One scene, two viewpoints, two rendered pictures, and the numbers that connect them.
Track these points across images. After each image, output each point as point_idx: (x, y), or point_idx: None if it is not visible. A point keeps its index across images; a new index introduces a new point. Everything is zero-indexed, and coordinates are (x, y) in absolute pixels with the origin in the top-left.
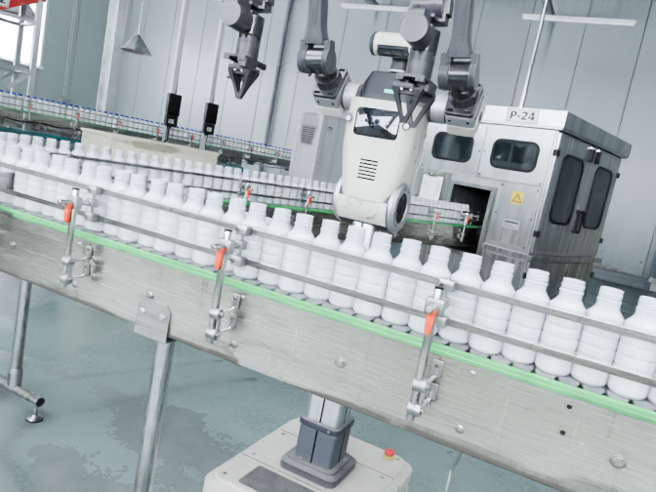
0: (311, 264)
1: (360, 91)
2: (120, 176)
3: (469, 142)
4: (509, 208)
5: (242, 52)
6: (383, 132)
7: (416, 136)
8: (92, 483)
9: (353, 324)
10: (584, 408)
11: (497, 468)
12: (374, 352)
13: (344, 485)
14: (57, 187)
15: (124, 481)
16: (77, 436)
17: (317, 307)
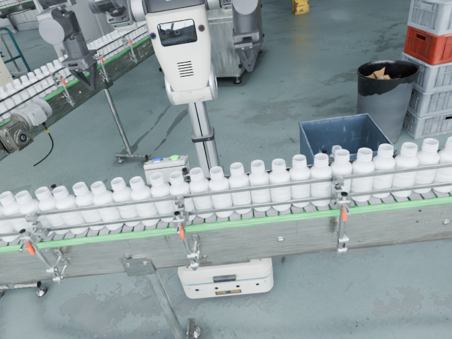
0: (236, 197)
1: (144, 5)
2: (43, 196)
3: None
4: None
5: (76, 54)
6: (185, 38)
7: (208, 29)
8: (111, 305)
9: (283, 220)
10: (428, 208)
11: (280, 157)
12: (300, 228)
13: None
14: None
15: (126, 292)
16: (76, 284)
17: (255, 221)
